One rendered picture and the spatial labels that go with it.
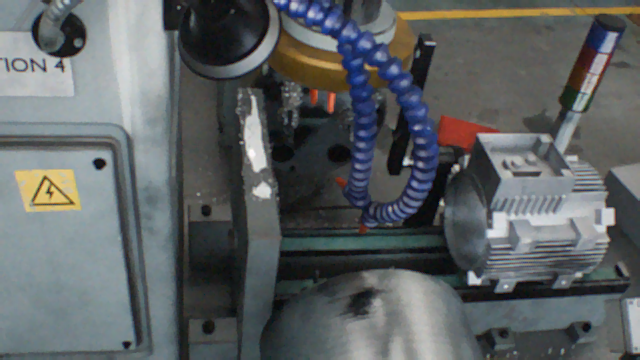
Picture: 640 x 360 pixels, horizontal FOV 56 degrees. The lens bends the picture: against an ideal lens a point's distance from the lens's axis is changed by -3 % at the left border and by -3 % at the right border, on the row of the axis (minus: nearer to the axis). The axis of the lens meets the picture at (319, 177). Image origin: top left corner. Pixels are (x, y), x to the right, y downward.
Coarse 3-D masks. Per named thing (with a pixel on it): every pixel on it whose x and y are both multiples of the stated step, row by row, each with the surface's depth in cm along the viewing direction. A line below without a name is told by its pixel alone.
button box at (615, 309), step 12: (612, 300) 81; (624, 300) 79; (636, 300) 78; (612, 312) 81; (624, 312) 78; (636, 312) 78; (612, 324) 81; (624, 324) 78; (636, 324) 78; (612, 336) 81; (624, 336) 78; (636, 336) 77; (612, 348) 81; (624, 348) 78; (636, 348) 77
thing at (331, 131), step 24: (264, 72) 99; (264, 96) 101; (336, 96) 103; (312, 120) 105; (336, 120) 105; (384, 120) 108; (312, 144) 109; (336, 144) 109; (288, 168) 112; (312, 168) 113; (336, 168) 114
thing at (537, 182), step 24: (480, 144) 90; (504, 144) 93; (528, 144) 93; (552, 144) 92; (480, 168) 90; (504, 168) 90; (528, 168) 89; (552, 168) 92; (480, 192) 90; (504, 192) 85; (528, 192) 86; (552, 192) 87
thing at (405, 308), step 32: (320, 288) 66; (352, 288) 65; (384, 288) 65; (416, 288) 66; (448, 288) 69; (288, 320) 66; (320, 320) 63; (352, 320) 62; (384, 320) 62; (416, 320) 62; (448, 320) 64; (288, 352) 64; (320, 352) 61; (352, 352) 59; (384, 352) 59; (416, 352) 59; (448, 352) 61; (480, 352) 66
